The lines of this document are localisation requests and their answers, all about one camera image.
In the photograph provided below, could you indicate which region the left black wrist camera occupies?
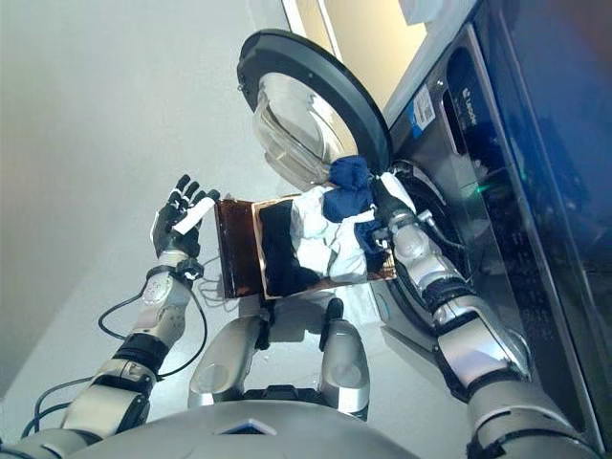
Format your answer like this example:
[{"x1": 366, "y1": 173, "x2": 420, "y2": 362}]
[{"x1": 174, "y1": 259, "x2": 206, "y2": 282}]

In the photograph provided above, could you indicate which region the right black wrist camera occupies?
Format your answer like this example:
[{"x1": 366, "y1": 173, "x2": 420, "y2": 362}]
[{"x1": 372, "y1": 228, "x2": 399, "y2": 251}]

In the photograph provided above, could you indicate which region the wicker laundry basket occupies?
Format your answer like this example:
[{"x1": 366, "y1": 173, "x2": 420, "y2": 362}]
[{"x1": 251, "y1": 193, "x2": 399, "y2": 301}]

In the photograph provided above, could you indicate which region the silver robot torso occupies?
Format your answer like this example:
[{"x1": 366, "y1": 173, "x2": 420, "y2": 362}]
[{"x1": 71, "y1": 399, "x2": 484, "y2": 459}]

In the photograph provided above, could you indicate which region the silver robot leg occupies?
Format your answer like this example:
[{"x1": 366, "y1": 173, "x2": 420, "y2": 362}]
[
  {"x1": 317, "y1": 298, "x2": 370, "y2": 423},
  {"x1": 187, "y1": 295, "x2": 270, "y2": 408}
]

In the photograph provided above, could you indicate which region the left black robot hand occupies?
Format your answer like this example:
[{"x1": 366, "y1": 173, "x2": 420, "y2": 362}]
[{"x1": 151, "y1": 174, "x2": 222, "y2": 257}]

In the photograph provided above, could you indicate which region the blue garment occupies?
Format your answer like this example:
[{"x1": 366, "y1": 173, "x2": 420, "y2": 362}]
[{"x1": 322, "y1": 155, "x2": 389, "y2": 269}]

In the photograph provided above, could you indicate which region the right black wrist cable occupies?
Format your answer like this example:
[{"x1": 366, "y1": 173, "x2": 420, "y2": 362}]
[{"x1": 419, "y1": 214, "x2": 469, "y2": 253}]

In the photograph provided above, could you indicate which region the blue white energy label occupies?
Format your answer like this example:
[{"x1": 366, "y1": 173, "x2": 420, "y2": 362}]
[{"x1": 409, "y1": 83, "x2": 435, "y2": 139}]

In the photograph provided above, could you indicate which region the black garment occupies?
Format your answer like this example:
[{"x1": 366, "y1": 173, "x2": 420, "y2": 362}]
[{"x1": 260, "y1": 200, "x2": 336, "y2": 295}]

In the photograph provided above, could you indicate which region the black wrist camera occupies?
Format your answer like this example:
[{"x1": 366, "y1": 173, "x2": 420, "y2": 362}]
[
  {"x1": 372, "y1": 228, "x2": 399, "y2": 251},
  {"x1": 174, "y1": 259, "x2": 206, "y2": 282}
]

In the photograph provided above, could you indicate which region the thin white floor cable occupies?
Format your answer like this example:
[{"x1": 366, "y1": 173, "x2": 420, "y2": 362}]
[{"x1": 197, "y1": 275, "x2": 227, "y2": 308}]

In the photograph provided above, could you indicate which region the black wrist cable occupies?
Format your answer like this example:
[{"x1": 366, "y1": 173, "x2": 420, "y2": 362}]
[
  {"x1": 419, "y1": 214, "x2": 469, "y2": 253},
  {"x1": 18, "y1": 260, "x2": 209, "y2": 439}
]

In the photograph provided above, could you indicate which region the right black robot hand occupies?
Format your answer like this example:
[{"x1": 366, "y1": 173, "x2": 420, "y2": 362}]
[{"x1": 368, "y1": 171, "x2": 418, "y2": 227}]

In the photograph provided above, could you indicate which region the grey front-load washing machine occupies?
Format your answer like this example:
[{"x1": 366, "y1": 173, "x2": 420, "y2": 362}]
[{"x1": 377, "y1": 0, "x2": 612, "y2": 459}]

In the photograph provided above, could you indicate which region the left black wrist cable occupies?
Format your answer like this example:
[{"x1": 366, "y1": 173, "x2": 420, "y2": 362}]
[{"x1": 18, "y1": 260, "x2": 209, "y2": 439}]

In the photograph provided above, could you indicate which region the left silver robot leg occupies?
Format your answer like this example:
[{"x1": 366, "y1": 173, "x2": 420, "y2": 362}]
[{"x1": 187, "y1": 295, "x2": 270, "y2": 408}]

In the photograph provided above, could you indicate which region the right silver robot leg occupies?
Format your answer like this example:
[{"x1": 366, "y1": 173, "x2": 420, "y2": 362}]
[{"x1": 317, "y1": 298, "x2": 370, "y2": 423}]

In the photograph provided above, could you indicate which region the round glass washer door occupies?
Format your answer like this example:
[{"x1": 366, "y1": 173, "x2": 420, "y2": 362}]
[{"x1": 236, "y1": 29, "x2": 391, "y2": 190}]

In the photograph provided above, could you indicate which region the white garment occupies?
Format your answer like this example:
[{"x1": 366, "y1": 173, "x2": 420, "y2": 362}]
[{"x1": 289, "y1": 186, "x2": 373, "y2": 286}]

